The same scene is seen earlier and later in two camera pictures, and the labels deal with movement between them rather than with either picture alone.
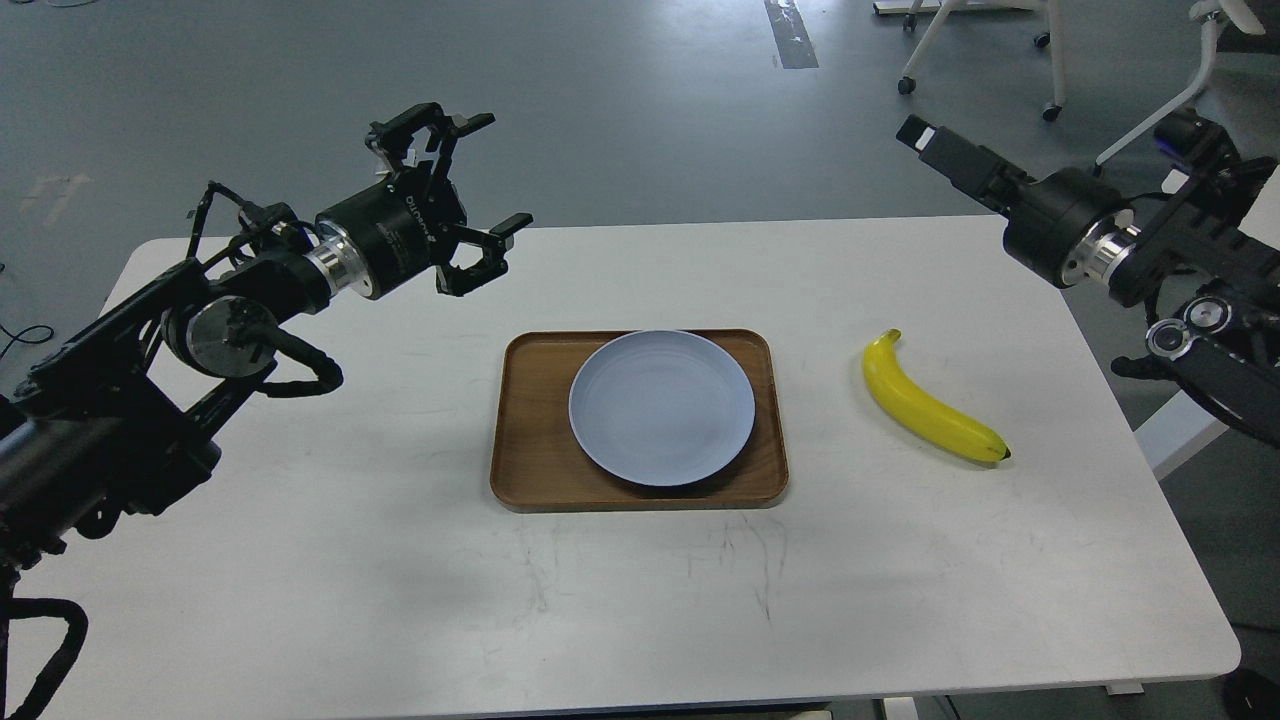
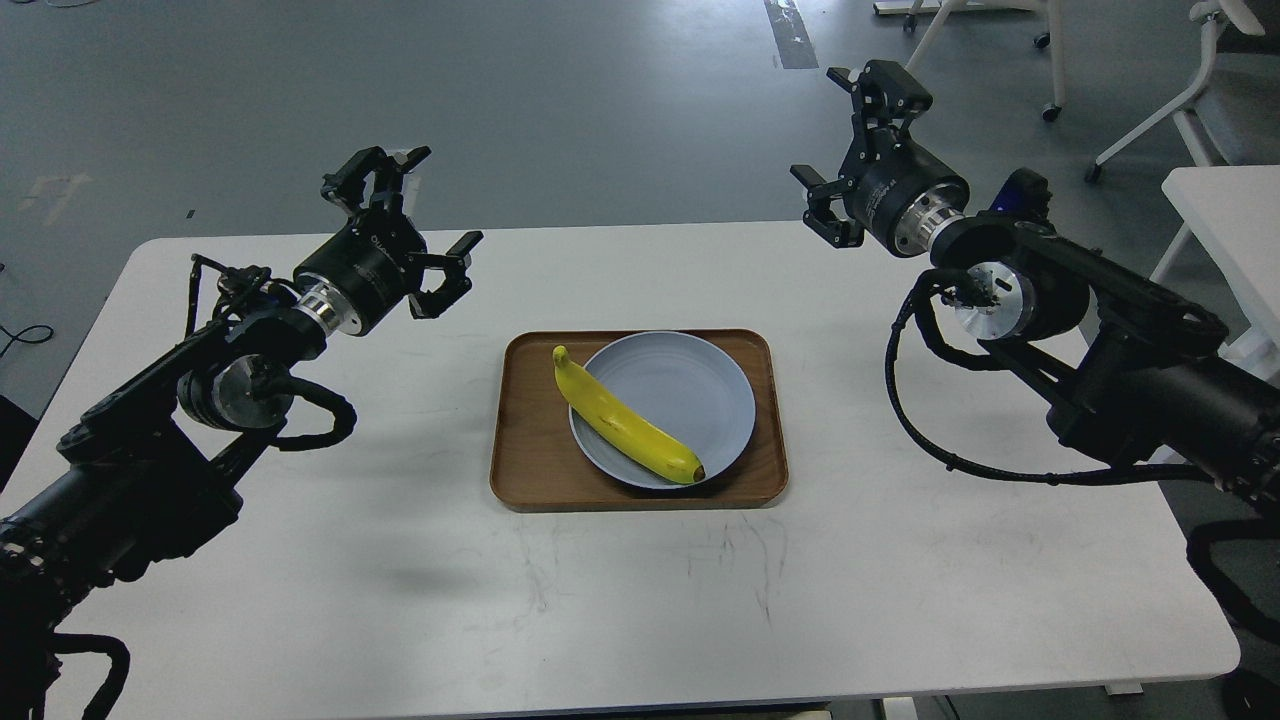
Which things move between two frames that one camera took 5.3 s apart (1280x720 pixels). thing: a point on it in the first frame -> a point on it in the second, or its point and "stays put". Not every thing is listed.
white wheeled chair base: (943, 9) stays put
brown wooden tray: (538, 459) stays put
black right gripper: (1071, 224) -> (893, 192)
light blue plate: (662, 407) stays put
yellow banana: (890, 384) -> (623, 418)
